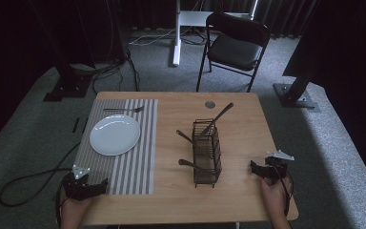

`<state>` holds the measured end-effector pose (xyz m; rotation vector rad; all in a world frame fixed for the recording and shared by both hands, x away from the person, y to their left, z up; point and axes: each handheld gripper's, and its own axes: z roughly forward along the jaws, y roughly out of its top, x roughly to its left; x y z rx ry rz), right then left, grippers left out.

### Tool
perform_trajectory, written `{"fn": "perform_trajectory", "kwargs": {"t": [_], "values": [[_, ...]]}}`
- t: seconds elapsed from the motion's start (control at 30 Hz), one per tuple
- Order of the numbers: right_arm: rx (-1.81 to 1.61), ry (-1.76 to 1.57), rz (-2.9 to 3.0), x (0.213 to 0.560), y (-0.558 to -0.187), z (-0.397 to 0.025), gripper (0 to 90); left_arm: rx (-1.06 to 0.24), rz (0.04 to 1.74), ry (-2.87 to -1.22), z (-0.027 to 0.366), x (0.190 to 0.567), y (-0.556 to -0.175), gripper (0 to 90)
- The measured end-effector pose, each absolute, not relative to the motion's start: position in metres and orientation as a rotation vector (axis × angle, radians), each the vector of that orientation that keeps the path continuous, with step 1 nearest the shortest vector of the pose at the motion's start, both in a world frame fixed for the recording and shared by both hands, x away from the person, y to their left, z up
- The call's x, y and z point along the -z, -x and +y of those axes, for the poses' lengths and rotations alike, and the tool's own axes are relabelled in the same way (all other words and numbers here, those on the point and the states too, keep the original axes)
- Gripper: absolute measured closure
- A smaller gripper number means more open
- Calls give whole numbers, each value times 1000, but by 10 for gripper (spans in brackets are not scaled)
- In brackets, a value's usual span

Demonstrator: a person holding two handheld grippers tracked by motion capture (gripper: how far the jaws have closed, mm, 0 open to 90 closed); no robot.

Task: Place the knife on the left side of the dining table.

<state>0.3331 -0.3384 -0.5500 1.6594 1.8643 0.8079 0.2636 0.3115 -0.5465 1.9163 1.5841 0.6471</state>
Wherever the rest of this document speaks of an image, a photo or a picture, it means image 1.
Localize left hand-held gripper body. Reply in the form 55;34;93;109
62;164;93;201

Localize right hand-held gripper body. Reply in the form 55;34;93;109
264;150;295;186

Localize person's left hand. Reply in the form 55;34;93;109
59;189;93;221

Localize person's right hand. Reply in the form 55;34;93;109
260;176;294;220

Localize grey striped placemat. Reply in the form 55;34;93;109
73;98;159;196

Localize white round plate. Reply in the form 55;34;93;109
89;114;141;156

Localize black floor strip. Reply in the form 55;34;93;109
71;116;81;134

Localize dark spoon in caddy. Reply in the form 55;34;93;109
196;102;235;141

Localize black stand with grey base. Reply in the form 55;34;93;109
273;71;321;114

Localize metal fork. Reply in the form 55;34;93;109
103;105;145;114

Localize black folding chair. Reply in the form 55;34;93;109
195;11;272;94

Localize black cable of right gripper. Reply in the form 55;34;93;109
271;163;295;218

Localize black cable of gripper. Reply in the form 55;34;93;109
271;163;295;218
0;140;82;208

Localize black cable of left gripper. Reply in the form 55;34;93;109
0;140;82;208

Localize black wire cutlery basket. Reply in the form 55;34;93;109
192;117;223;189

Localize dark cutlery handle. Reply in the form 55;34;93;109
175;129;198;146
177;158;204;170

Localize black stand with base plate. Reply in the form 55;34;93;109
28;0;93;103

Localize bundle of black floor cables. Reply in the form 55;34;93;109
71;47;141;94

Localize white floor cable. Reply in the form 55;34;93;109
128;27;198;47

